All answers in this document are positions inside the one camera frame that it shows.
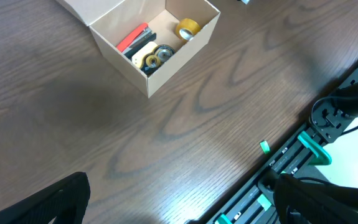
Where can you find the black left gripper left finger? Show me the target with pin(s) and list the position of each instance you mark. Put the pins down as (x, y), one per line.
(62, 202)

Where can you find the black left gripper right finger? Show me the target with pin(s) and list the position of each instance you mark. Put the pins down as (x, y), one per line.
(303, 202)

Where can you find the yellow sticky note pad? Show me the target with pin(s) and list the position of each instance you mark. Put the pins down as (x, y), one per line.
(138, 58)

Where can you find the correction tape dispenser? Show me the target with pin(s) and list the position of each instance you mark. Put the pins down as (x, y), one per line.
(152, 61)

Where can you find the brown cardboard box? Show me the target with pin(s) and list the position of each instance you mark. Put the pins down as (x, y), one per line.
(110, 21)

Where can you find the clear yellow tape roll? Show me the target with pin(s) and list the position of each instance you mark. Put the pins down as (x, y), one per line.
(187, 28)

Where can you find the small green clip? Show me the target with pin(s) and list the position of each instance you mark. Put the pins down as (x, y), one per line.
(265, 147)

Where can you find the black mounting rail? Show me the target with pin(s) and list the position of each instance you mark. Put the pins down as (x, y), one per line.
(323, 150)

